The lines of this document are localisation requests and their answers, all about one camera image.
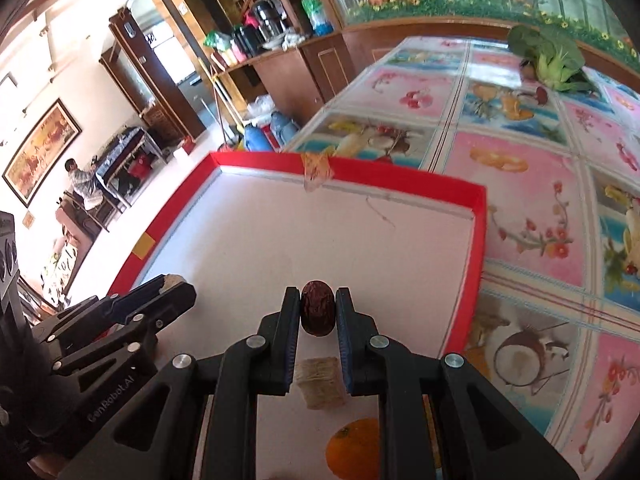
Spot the small red date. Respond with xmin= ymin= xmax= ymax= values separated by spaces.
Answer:
xmin=535 ymin=87 xmax=549 ymax=105

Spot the red box lid tray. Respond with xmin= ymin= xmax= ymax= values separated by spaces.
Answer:
xmin=112 ymin=152 xmax=487 ymax=474

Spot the wooden sideboard cabinet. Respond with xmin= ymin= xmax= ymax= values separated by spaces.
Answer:
xmin=211 ymin=31 xmax=359 ymax=126

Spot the dark red jujube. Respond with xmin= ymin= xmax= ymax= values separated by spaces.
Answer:
xmin=300 ymin=281 xmax=336 ymax=337

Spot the seated person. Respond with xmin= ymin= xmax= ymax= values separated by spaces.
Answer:
xmin=64 ymin=158 xmax=105 ymax=210

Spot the green water bottle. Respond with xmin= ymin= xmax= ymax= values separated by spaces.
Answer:
xmin=302 ymin=0 xmax=333 ymax=36

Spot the framed painting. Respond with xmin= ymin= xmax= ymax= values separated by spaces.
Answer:
xmin=2 ymin=99 xmax=82 ymax=207

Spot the fruit print tablecloth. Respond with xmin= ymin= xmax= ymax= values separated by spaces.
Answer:
xmin=285 ymin=37 xmax=639 ymax=479

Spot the green bok choy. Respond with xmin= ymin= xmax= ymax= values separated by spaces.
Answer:
xmin=506 ymin=24 xmax=598 ymax=94

